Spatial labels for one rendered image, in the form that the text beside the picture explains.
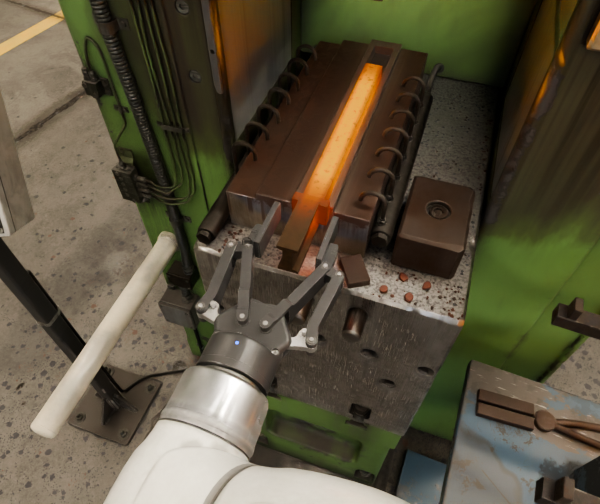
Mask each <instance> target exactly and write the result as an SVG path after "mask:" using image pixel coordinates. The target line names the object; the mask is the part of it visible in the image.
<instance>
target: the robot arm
mask: <svg viewBox="0 0 600 504"><path fill-rule="evenodd" d="M280 219H281V203H280V202H277V201H274V203H273V205H272V207H271V209H270V211H269V213H268V215H267V217H266V218H265V220H264V222H263V224H262V225H261V224H256V225H255V226H254V227H253V229H252V231H251V233H250V235H249V237H244V238H243V239H242V243H240V244H236V242H234V241H229V242H227V244H226V246H225V248H224V251H223V253H222V256H221V258H220V260H219V263H218V265H217V268H216V270H215V273H214V275H213V277H212V280H211V282H210V285H209V287H208V290H207V292H206V293H205V294H204V295H203V297H202V298H201V299H200V300H199V301H198V302H197V303H196V304H195V309H196V312H197V315H198V318H199V320H200V321H201V322H206V321H208V322H210V323H211V324H213V325H214V332H213V334H212V335H211V337H210V339H209V341H208V343H207V345H206V347H205V348H204V350H203V352H202V354H201V356H200V358H199V360H198V362H197V364H196V366H192V367H189V368H187V369H186V370H185V371H184V373H183V375H182V377H181V379H180V381H179V382H178V384H177V386H176V388H175V390H174V392H173V394H172V396H171V398H170V400H169V401H168V403H167V405H166V407H165V408H164V409H163V410H162V412H161V414H160V418H159V420H158V422H157V423H156V425H155V427H154V428H153V430H152V431H151V433H150V434H149V435H148V437H147V438H146V439H145V440H144V441H143V442H142V443H141V444H140V445H139V446H138V447H137V448H136V450H135V451H134V452H133V454H132V455H131V457H130V458H129V460H128V461H127V463H126V464H125V466H124V467H123V469H122V471H121V472H120V474H119V476H118V478H117V479H116V481H115V483H114V485H113V487H112V488H111V490H110V492H109V494H108V496H107V498H106V500H105V501H104V503H103V504H410V503H408V502H406V501H404V500H402V499H400V498H398V497H396V496H393V495H391V494H389V493H386V492H384V491H381V490H379V489H376V488H373V487H370V486H367V485H363V484H360V483H357V482H354V481H350V480H347V479H343V478H339V477H336V476H331V475H327V474H323V473H318V472H313V471H308V470H301V469H295V468H270V467H264V466H259V465H256V464H252V463H250V462H249V461H250V458H251V457H252V456H253V453H254V450H255V445H256V443H257V440H258V437H259V435H260V432H261V428H262V425H263V422H264V420H265V417H266V415H267V412H268V399H267V398H266V397H267V395H268V392H269V390H270V387H271V384H272V382H273V379H274V377H275V375H276V372H277V370H278V367H279V365H280V362H281V360H282V358H283V357H284V356H285V355H286V354H288V353H289V352H290V350H300V351H305V352H306V354H307V355H308V356H314V355H315V354H316V353H317V343H318V336H319V334H320V332H321V330H322V328H323V326H324V324H325V322H326V320H327V318H328V316H329V314H330V312H331V310H332V309H333V307H334V305H335V303H336V301H337V299H338V297H339V295H340V293H341V291H342V289H343V284H344V276H345V274H344V272H343V271H341V270H335V269H334V268H333V267H334V264H335V261H336V259H337V256H338V249H339V248H338V245H337V244H334V241H335V239H336V236H337V233H338V225H339V217H336V216H333V217H332V220H331V222H330V225H329V227H328V230H327V232H326V234H325V237H324V239H323V242H322V244H321V247H320V249H319V251H318V254H317V256H316V262H315V270H314V271H313V272H312V273H311V274H310V275H309V276H308V277H307V278H306V279H305V280H304V281H303V282H302V283H301V284H300V285H299V286H298V287H297V288H296V289H295V290H294V291H293V292H292V293H291V294H290V295H289V296H288V297H287V298H286V299H283V300H282V301H281V302H280V303H279V304H278V305H277V306H276V305H273V304H264V303H262V302H260V301H259V300H256V299H253V298H252V293H253V273H254V254H255V257H257V258H261V257H262V255H263V253H264V251H265V249H266V247H267V245H268V243H269V241H270V239H271V237H272V235H273V233H274V231H275V229H276V227H277V225H278V223H279V221H280ZM238 259H241V272H240V286H239V291H238V304H237V305H235V306H234V307H232V308H230V309H228V310H226V311H225V312H223V313H221V314H219V312H220V307H219V306H220V304H221V301H222V299H223V296H224V294H225V291H226V289H227V286H228V283H229V281H230V278H231V276H232V273H233V270H234V268H235V265H236V263H237V260H238ZM326 283H328V285H327V287H326V289H325V291H324V293H323V295H322V296H321V298H320V300H319V302H318V304H317V306H316V308H315V309H314V311H313V313H312V315H311V317H310V319H309V321H308V324H307V329H306V328H303V329H302V330H300V331H299V333H298V335H297V336H296V337H291V334H290V331H289V328H288V325H289V324H290V323H291V322H292V321H293V319H294V317H295V316H296V315H297V314H298V312H299V311H300V310H301V309H302V308H303V307H304V306H305V305H306V304H307V303H308V302H309V301H310V300H311V299H312V298H313V297H314V296H315V295H316V294H317V293H318V291H319V290H320V289H321V288H322V287H323V286H324V285H325V284H326Z"/></svg>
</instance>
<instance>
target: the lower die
mask: <svg viewBox="0 0 600 504"><path fill-rule="evenodd" d="M374 46H381V47H386V48H392V49H394V50H393V52H392V55H391V57H390V59H389V62H388V64H387V66H386V69H385V71H384V73H383V75H382V78H381V80H380V82H379V85H378V87H377V89H376V92H375V94H374V96H373V99H372V101H371V103H370V105H369V108H368V110H367V112H366V115H365V117H364V119H363V122H362V124H361V126H360V129H359V131H358V133H357V135H356V138H355V140H354V142H353V145H352V147H351V149H350V152H349V154H348V156H347V159H346V161H345V163H344V165H343V168H342V170H341V172H340V175H339V177H338V179H337V182H336V184H335V186H334V189H333V191H332V193H331V195H330V198H329V200H330V209H329V219H328V222H327V225H326V226H325V225H321V224H319V226H318V229H317V231H316V233H315V236H314V238H313V240H312V243H311V244H313V245H317V246H320V247H321V244H322V242H323V239H324V237H325V234H326V232H327V230H328V227H329V225H330V222H331V220H332V217H333V216H336V217H339V225H338V233H337V236H336V239H335V241H334V244H337V245H338V248H339V249H338V251H339V252H343V253H346V254H350V255H356V254H361V256H362V258H364V256H365V253H366V250H367V247H368V244H369V241H370V238H371V232H372V229H373V226H374V223H375V220H376V217H377V214H378V211H379V208H380V205H381V202H382V201H381V199H380V198H378V197H376V196H372V195H368V196H365V197H364V198H363V201H359V200H358V197H359V195H360V194H361V193H362V192H364V191H366V190H374V191H377V192H380V193H381V194H383V195H384V193H385V190H386V187H387V184H388V181H389V178H390V177H389V176H388V175H387V174H385V173H382V172H376V173H374V174H373V175H372V177H371V178H368V177H367V173H368V172H369V171H370V170H371V169H372V168H375V167H383V168H386V169H388V170H390V171H391V172H392V170H393V167H394V164H395V161H396V158H397V155H396V154H395V153H393V152H391V151H383V152H381V153H380V156H379V157H376V156H375V152H376V151H377V150H378V149H379V148H380V147H383V146H392V147H394V148H396V149H398V150H399V149H400V146H401V143H402V140H403V137H404V136H403V135H402V134H401V133H400V132H397V131H391V132H389V133H388V134H387V137H383V136H382V134H383V132H384V131H385V130H386V129H387V128H389V127H392V126H396V127H400V128H403V129H404V130H405V131H406V128H407V125H408V122H409V119H410V117H409V116H408V115H407V114H405V113H397V114H395V116H394V118H393V119H390V118H389V116H390V114H391V112H392V111H393V110H395V109H398V108H404V109H407V110H409V111H411V112H412V110H413V107H414V104H415V101H416V100H415V99H414V98H413V97H411V96H403V97H402V98H401V99H400V102H396V98H397V96H398V95H399V94H400V93H402V92H406V91H409V92H413V93H415V94H416V95H417V96H418V94H419V92H420V88H421V84H420V83H419V82H418V81H416V80H410V81H408V82H407V83H406V86H405V87H403V86H402V82H403V80H404V79H405V78H407V77H409V76H418V77H420V78H422V79H423V75H424V70H425V66H426V61H427V57H428V53H423V52H417V51H412V50H406V49H401V47H402V44H397V43H391V42H385V41H379V40H374V39H372V40H371V42H370V44H365V43H360V42H354V41H348V40H343V42H342V43H341V44H335V43H330V42H324V41H320V42H319V43H318V45H317V46H316V48H315V50H316V52H317V61H314V55H313V53H312V54H311V56H310V58H309V59H308V61H307V62H306V63H307V64H308V67H309V75H307V76H305V67H303V69H302V70H301V72H300V74H299V75H298V79H299V81H300V90H299V91H296V82H294V83H293V85H292V86H291V88H290V90H289V91H288V94H289V96H290V99H291V104H290V105H287V104H286V97H284V99H283V101H282V102H281V104H280V105H279V107H278V109H277V110H278V111H279V113H280V120H281V122H280V123H278V124H276V115H275V113H274V115H273V117H272V118H271V120H270V121H269V123H268V125H267V126H266V128H267V129H268V132H269V137H270V139H269V140H265V134H264V132H263V133H262V134H261V136H260V137H259V139H258V141H257V142H256V144H255V145H254V148H255V149H256V151H257V155H258V160H257V161H253V153H252V151H251V152H250V153H249V155H248V156H247V158H246V160H245V161H244V163H243V164H242V166H241V168H240V169H239V171H238V172H237V174H236V176H235V177H234V179H233V180H232V182H231V184H230V185H229V187H228V188H227V190H226V194H227V200H228V206H229V212H230V218H231V223H234V224H238V225H242V226H245V227H249V228H253V227H254V226H255V225H256V224H261V225H262V224H263V222H264V220H265V218H266V217H267V215H268V213H269V211H270V209H271V207H272V205H273V203H274V201H277V202H280V203H281V219H280V221H279V223H278V225H277V227H276V229H275V231H274V233H273V234H275V235H279V236H281V235H282V231H283V230H284V228H285V226H286V224H287V222H288V220H289V218H290V216H291V214H292V197H293V195H294V193H295V192H299V193H304V191H305V189H306V187H307V185H308V182H309V180H310V178H311V176H312V174H313V172H314V170H315V168H316V166H317V164H318V162H319V160H320V158H321V156H322V154H323V151H324V149H325V147H326V145H327V143H328V141H329V139H330V137H331V135H332V133H333V131H334V129H335V126H336V124H337V122H338V120H339V118H340V116H341V114H342V112H343V110H344V108H345V106H346V104H347V101H348V99H349V97H350V95H351V93H352V91H353V89H354V87H355V85H356V83H357V81H358V79H359V76H360V74H361V72H362V70H363V68H364V66H365V64H366V63H367V61H368V59H369V57H370V54H371V52H372V50H373V48H374Z"/></svg>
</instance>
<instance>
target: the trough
mask: <svg viewBox="0 0 600 504"><path fill-rule="evenodd" d="M393 50H394V49H392V48H386V47H381V46H374V48H373V50H372V52H371V54H370V57H369V59H368V61H367V63H369V64H375V65H380V66H383V67H382V74H381V78H382V75H383V73H384V71H385V69H386V66H387V64H388V62H389V59H390V57H391V55H392V52H393Z"/></svg>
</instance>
